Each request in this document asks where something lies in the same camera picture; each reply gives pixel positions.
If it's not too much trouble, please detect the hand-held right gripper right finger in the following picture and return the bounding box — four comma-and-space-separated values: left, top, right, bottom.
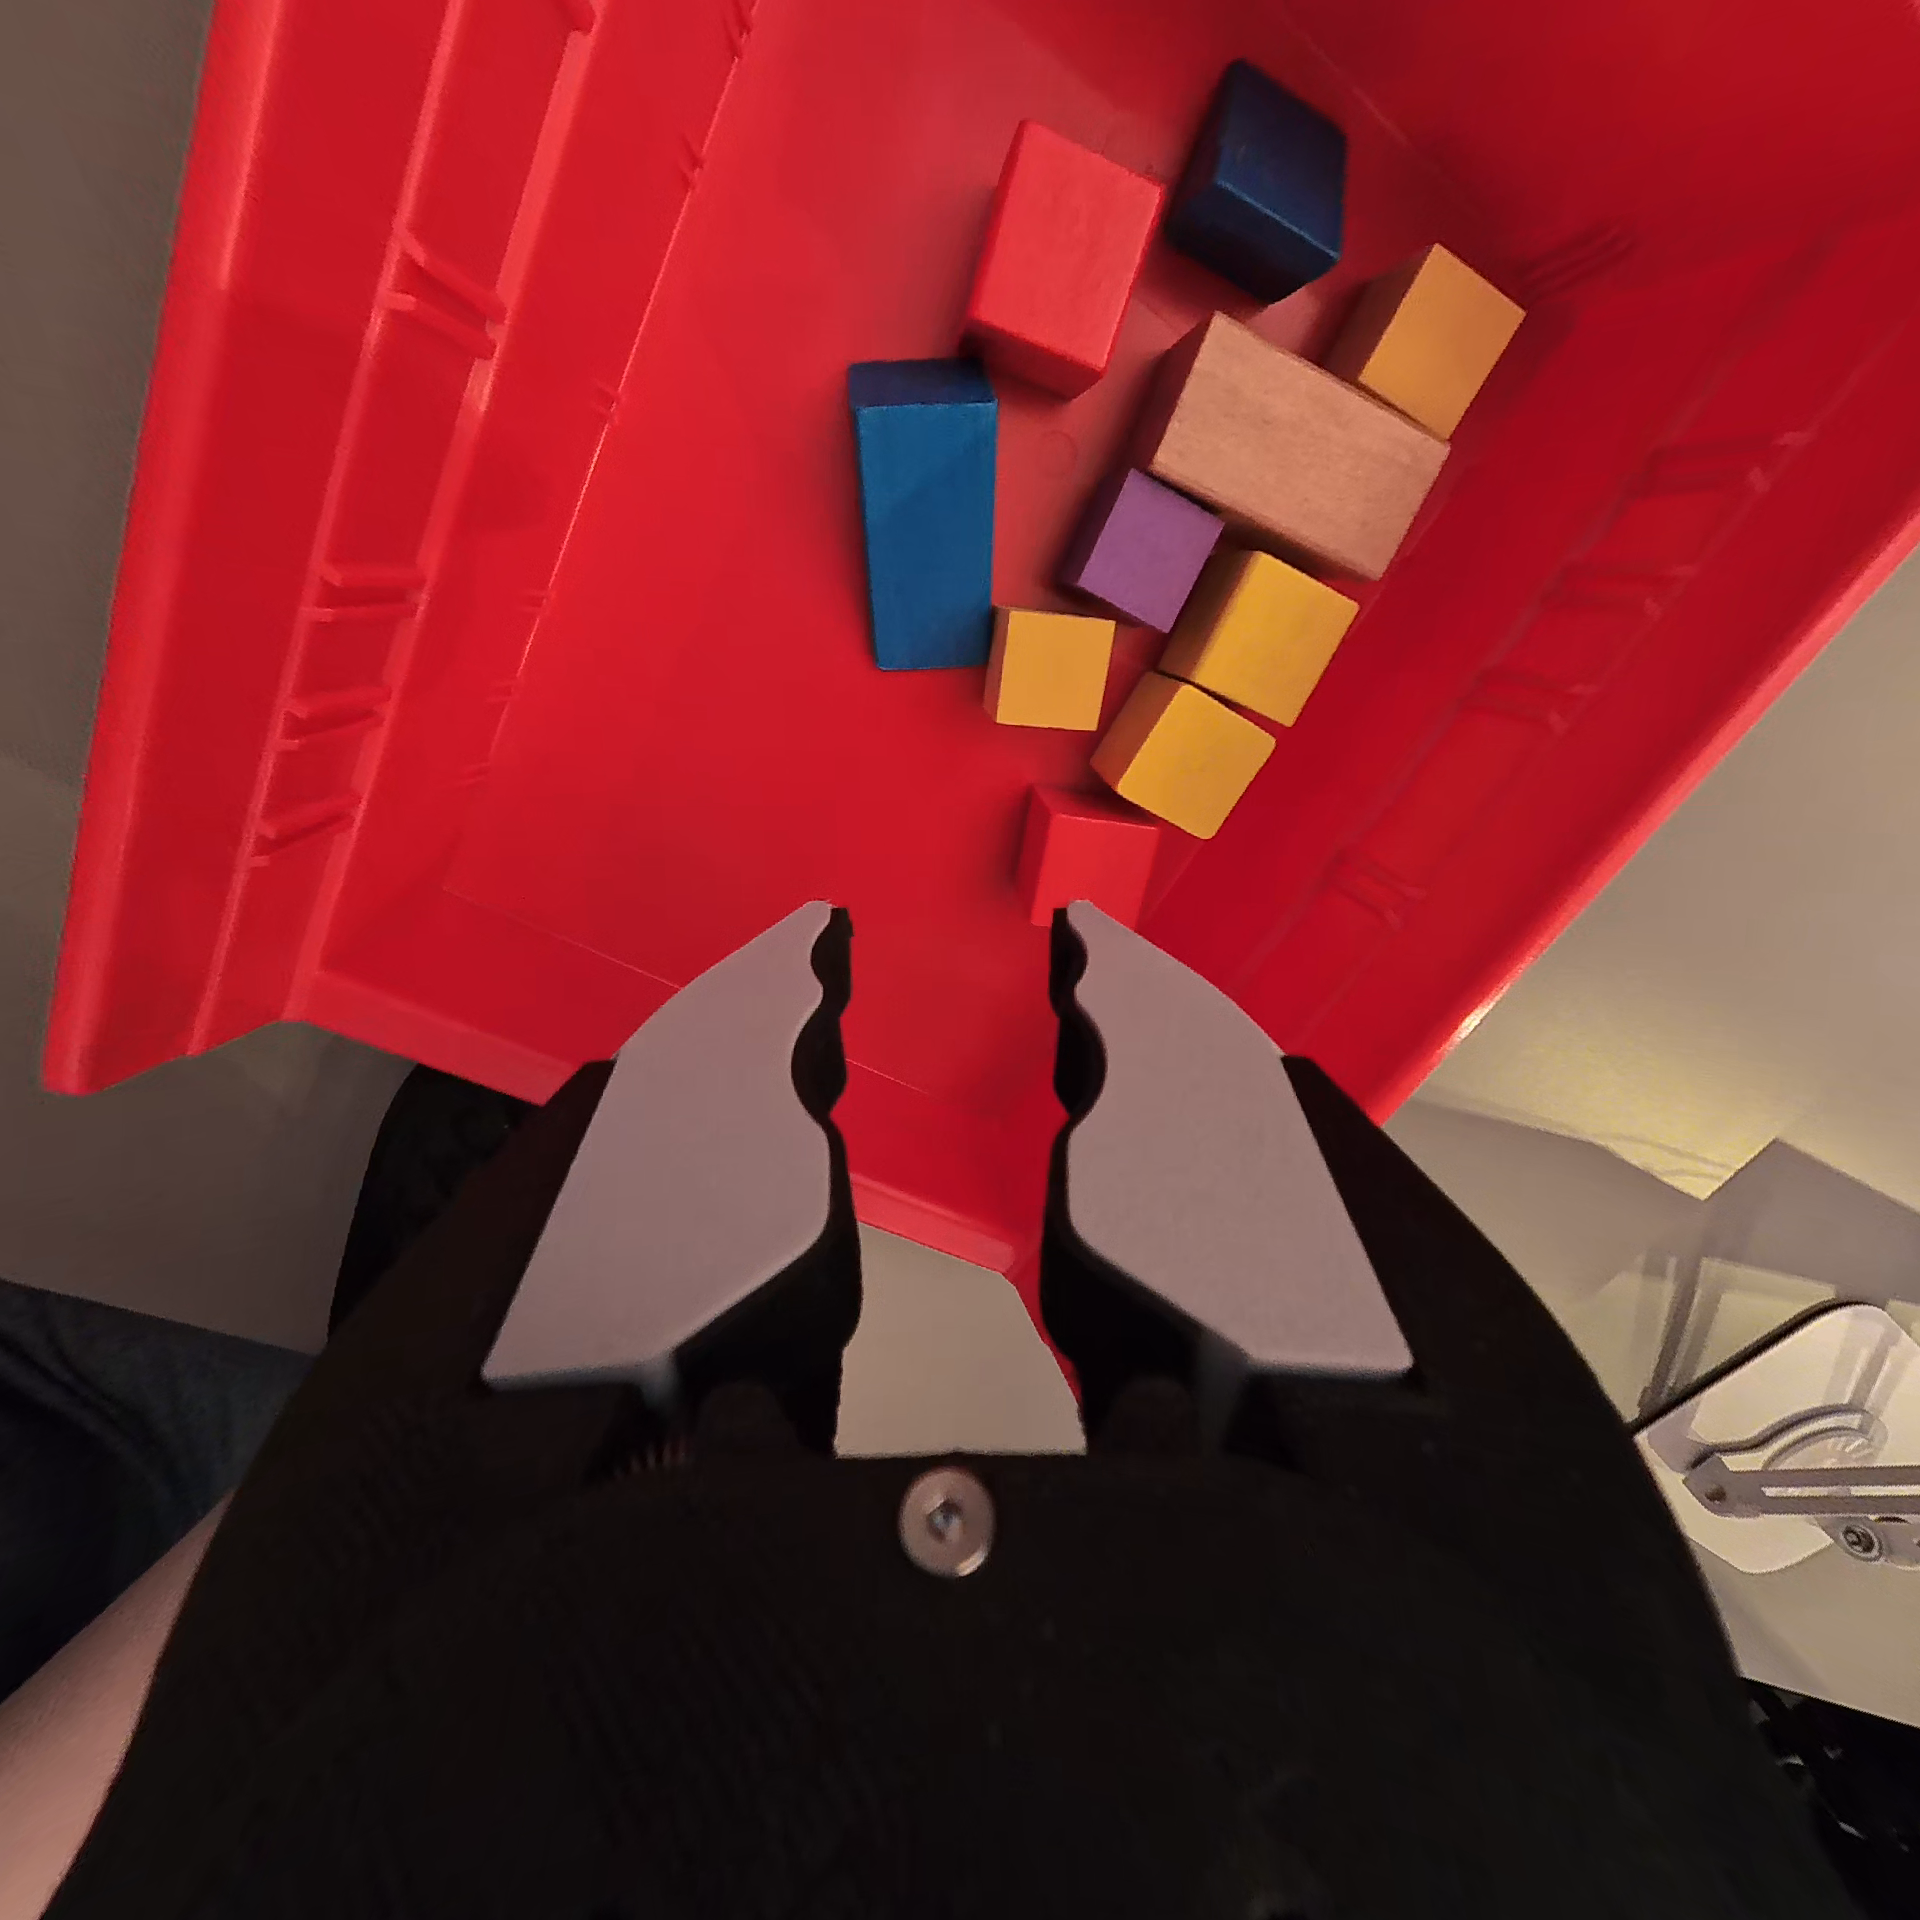
1039, 899, 1416, 1447

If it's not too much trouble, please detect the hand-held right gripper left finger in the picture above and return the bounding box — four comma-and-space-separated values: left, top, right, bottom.
478, 899, 863, 1452

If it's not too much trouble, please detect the red cube block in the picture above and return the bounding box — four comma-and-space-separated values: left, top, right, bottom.
1020, 782, 1162, 931

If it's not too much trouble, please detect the red plastic bin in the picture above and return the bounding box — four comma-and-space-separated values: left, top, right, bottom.
42, 0, 1920, 1402

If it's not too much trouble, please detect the purple wooden cube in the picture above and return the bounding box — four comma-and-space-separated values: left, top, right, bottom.
1057, 466, 1228, 634

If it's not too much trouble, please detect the large blue wooden block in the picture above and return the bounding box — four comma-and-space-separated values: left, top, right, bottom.
844, 357, 1003, 675

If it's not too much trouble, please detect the natural wood rectangular block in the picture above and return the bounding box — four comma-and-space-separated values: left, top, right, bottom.
1147, 309, 1452, 583

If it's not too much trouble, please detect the small yellow wooden cube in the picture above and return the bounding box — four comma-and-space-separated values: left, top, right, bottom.
1323, 243, 1529, 443

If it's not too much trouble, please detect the red wooden block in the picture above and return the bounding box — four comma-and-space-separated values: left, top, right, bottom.
959, 119, 1168, 401

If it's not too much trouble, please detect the dark blue wedge block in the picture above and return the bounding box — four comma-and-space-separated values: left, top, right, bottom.
1160, 60, 1347, 309

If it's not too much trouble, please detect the person's right forearm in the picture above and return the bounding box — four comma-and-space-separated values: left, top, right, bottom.
0, 1476, 228, 1920

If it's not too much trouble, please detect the black tilted board stand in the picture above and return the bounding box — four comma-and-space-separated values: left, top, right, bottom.
1634, 1301, 1920, 1576

